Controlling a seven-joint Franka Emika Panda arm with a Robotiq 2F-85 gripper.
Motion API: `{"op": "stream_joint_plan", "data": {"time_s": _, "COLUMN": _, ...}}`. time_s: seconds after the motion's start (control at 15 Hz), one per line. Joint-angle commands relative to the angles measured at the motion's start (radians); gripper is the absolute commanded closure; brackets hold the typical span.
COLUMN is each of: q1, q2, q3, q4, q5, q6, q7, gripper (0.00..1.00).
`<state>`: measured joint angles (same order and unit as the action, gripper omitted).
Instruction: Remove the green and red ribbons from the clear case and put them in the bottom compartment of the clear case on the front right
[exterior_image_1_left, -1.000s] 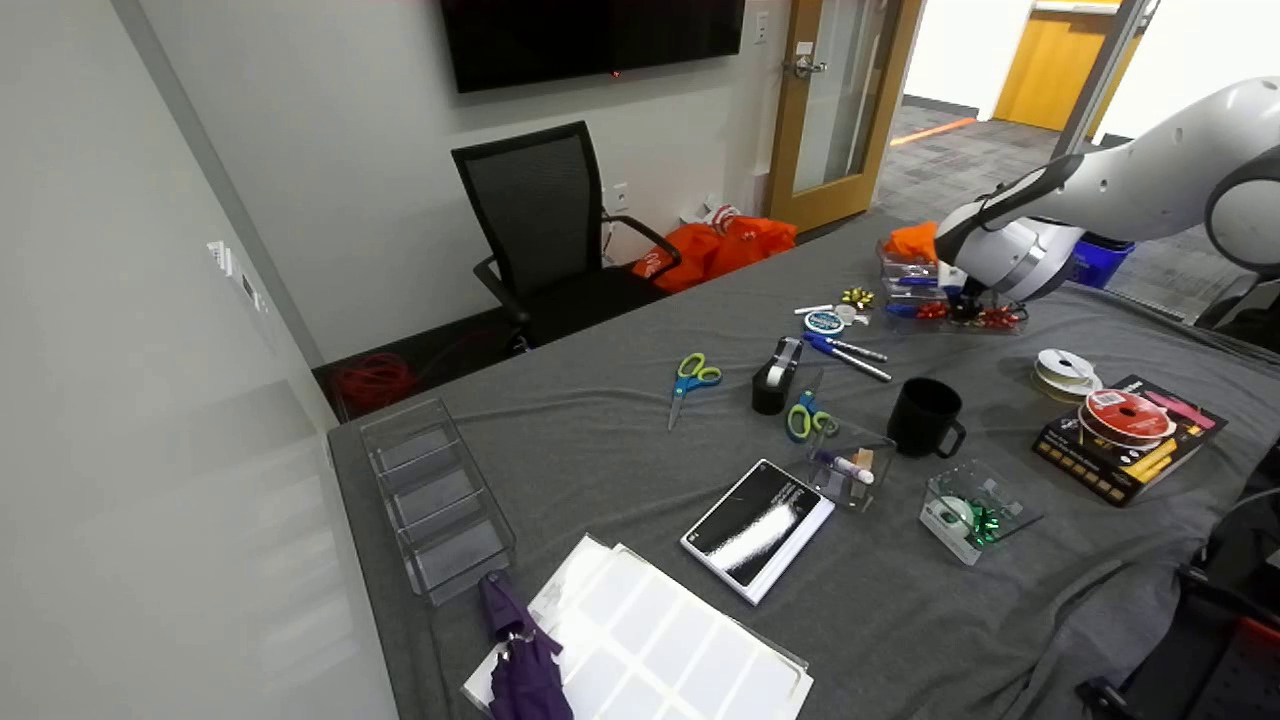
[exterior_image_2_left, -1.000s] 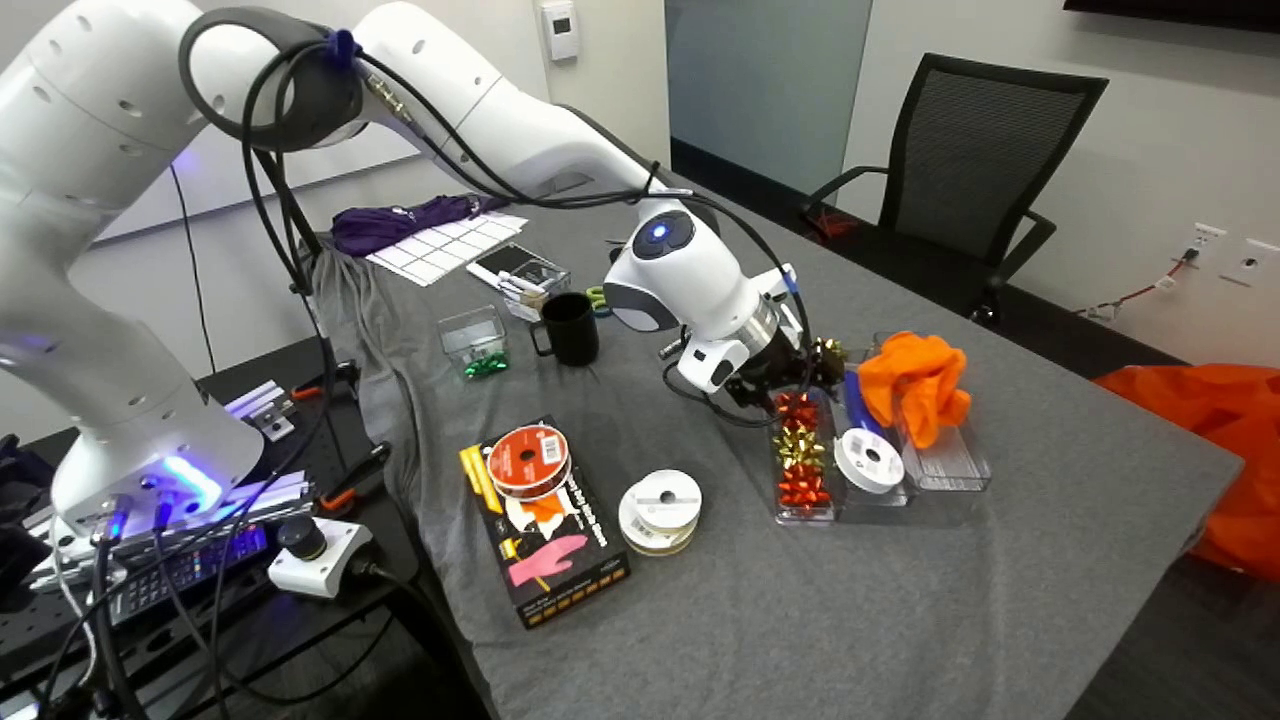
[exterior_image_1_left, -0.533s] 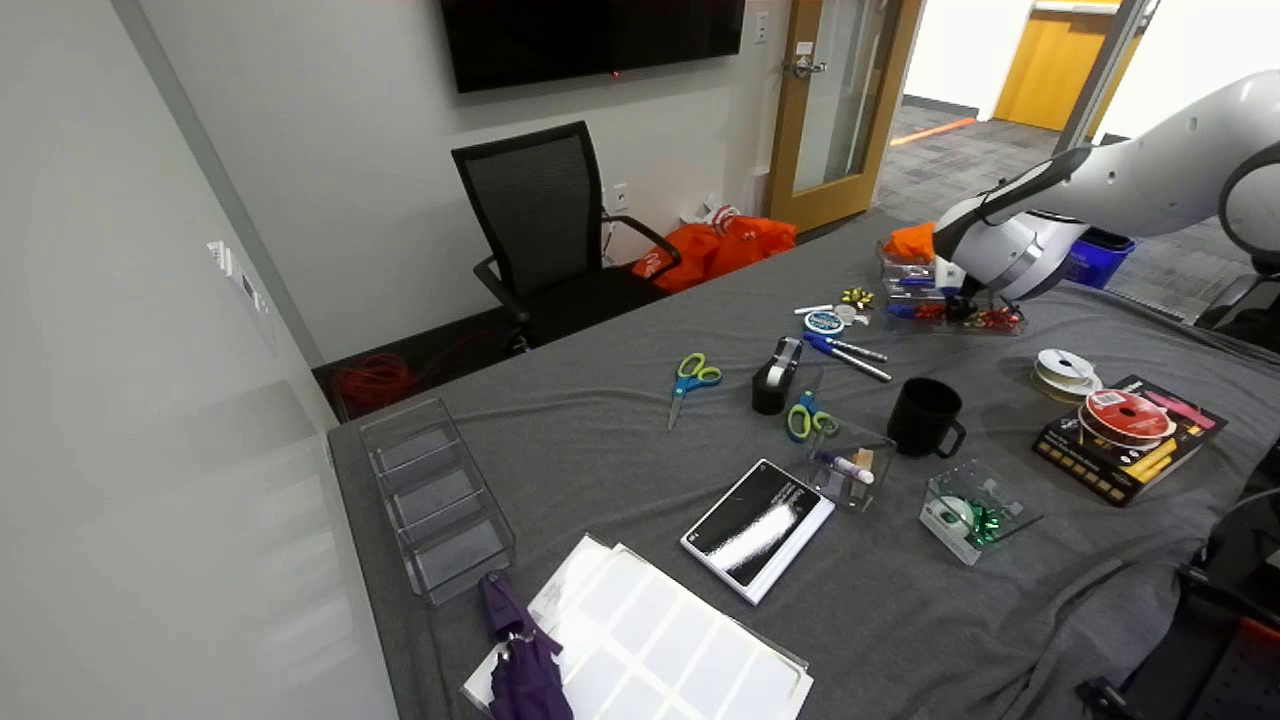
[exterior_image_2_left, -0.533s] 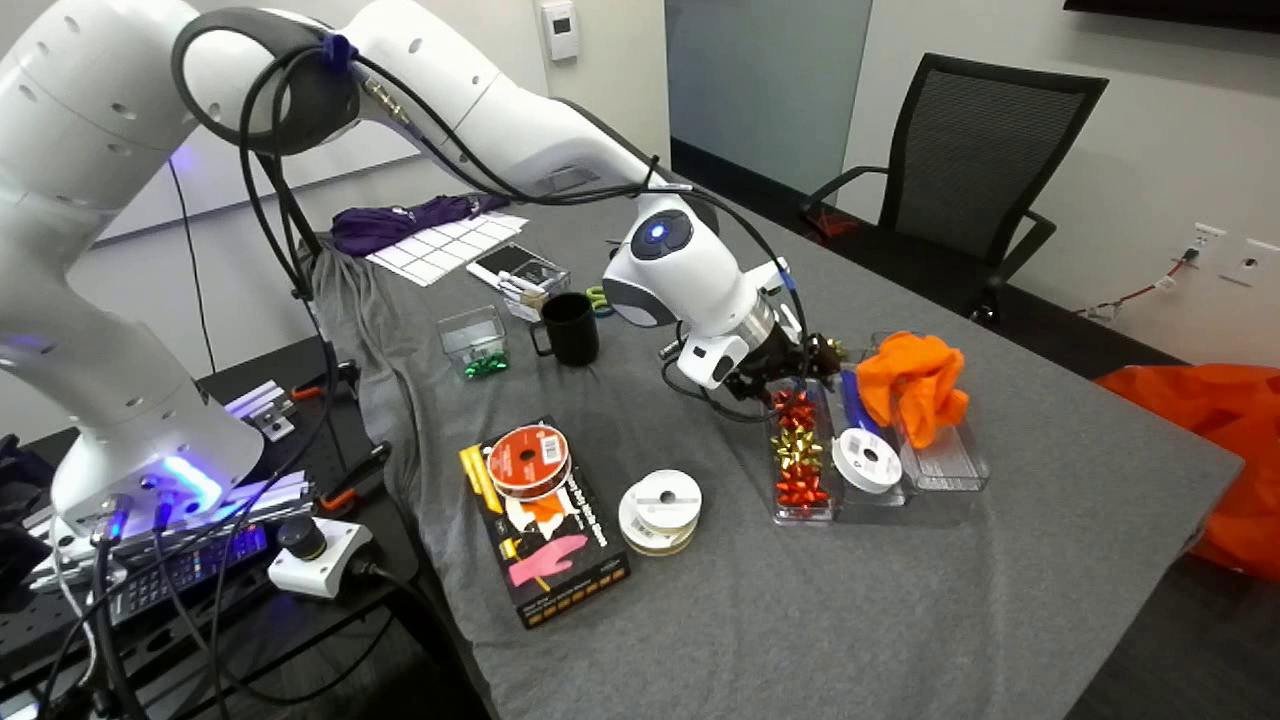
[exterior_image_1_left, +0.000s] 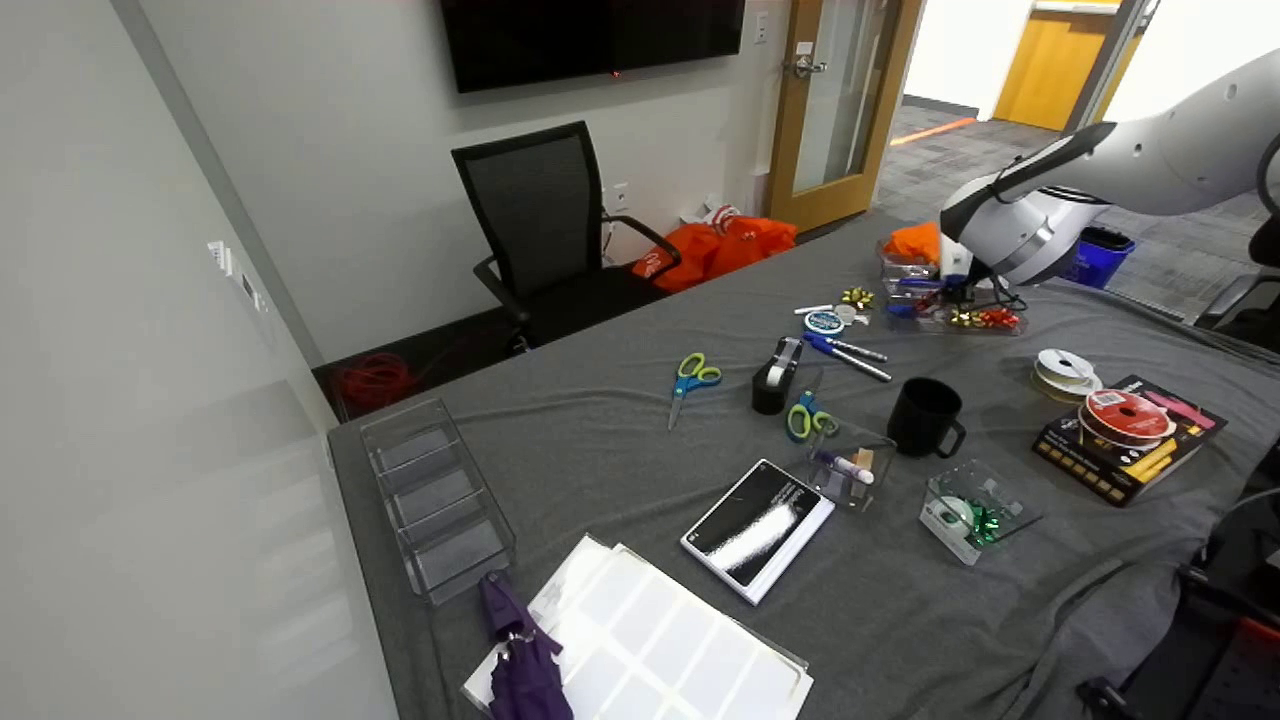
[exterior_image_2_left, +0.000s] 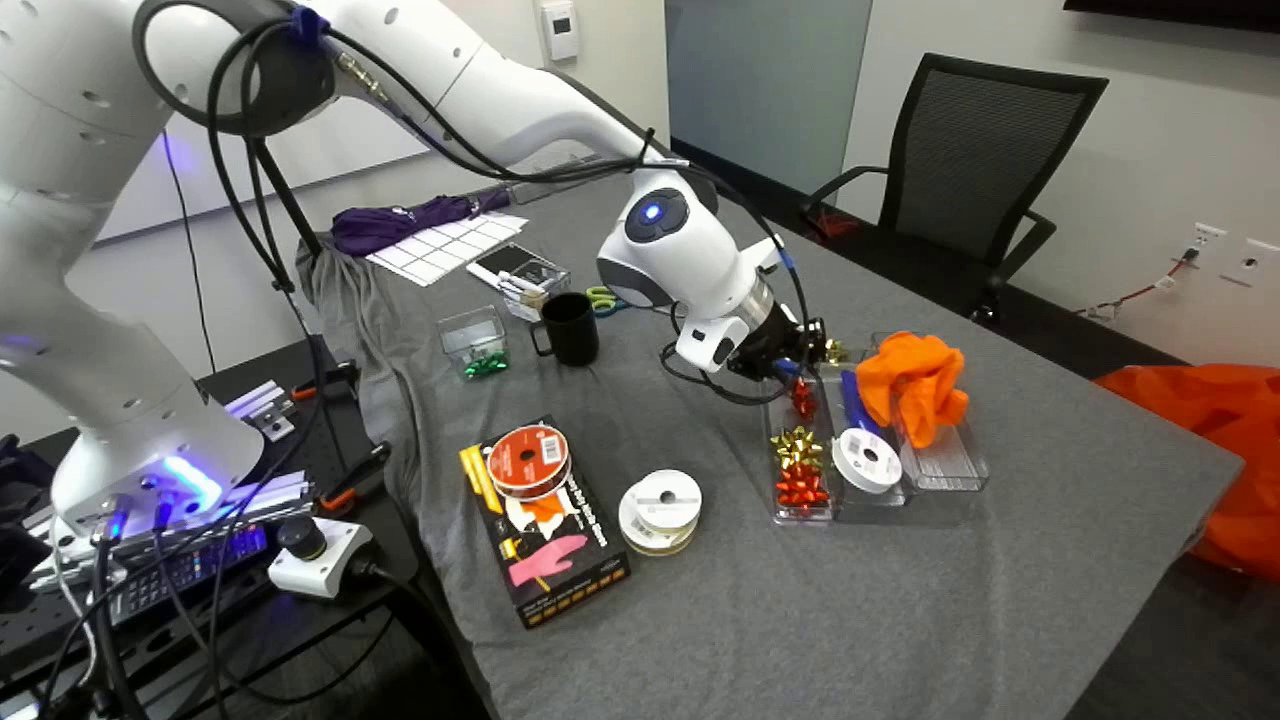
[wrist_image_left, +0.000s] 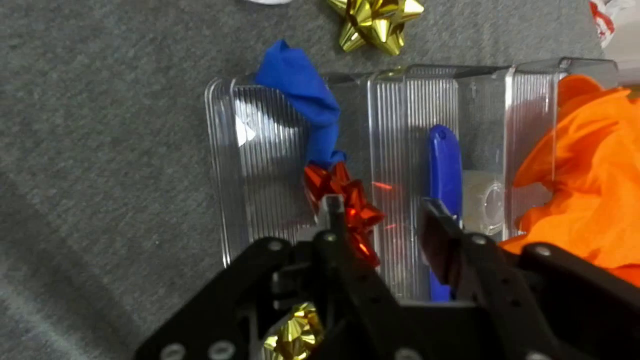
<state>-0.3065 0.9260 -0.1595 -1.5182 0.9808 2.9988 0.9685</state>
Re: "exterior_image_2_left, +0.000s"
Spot black wall television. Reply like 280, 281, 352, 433
1062, 0, 1280, 36

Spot white wall thermostat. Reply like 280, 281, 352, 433
537, 0, 583, 68

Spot purple cloth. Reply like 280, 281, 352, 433
327, 187, 515, 259

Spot gray tablecloth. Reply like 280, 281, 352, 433
293, 142, 1247, 720

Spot orange bag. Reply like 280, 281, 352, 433
1092, 358, 1280, 582

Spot white wall outlet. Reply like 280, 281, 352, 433
1186, 214, 1280, 293

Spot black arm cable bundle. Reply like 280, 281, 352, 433
132, 0, 817, 405

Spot orange ribbon spool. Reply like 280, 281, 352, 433
482, 421, 579, 500

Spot gold ribbon bow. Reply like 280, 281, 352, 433
771, 422, 832, 470

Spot orange handled pliers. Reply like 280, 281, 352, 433
311, 444, 396, 521

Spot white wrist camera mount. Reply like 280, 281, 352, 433
673, 308, 754, 379

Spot orange cloth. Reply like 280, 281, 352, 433
854, 327, 978, 457

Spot white ribbon spool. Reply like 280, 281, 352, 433
614, 465, 709, 561

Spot black robot stand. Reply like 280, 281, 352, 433
0, 330, 458, 720

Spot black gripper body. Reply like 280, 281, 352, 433
734, 301, 820, 383

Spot white label sheets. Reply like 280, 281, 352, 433
363, 206, 531, 293

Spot box with red rope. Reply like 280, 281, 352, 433
458, 421, 638, 631

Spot black mug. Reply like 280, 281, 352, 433
527, 289, 605, 371

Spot white tape roll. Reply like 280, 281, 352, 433
828, 422, 914, 500

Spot clear compartment organizer tray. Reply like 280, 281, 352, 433
760, 347, 996, 530

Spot black mesh office chair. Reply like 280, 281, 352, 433
796, 52, 1111, 324

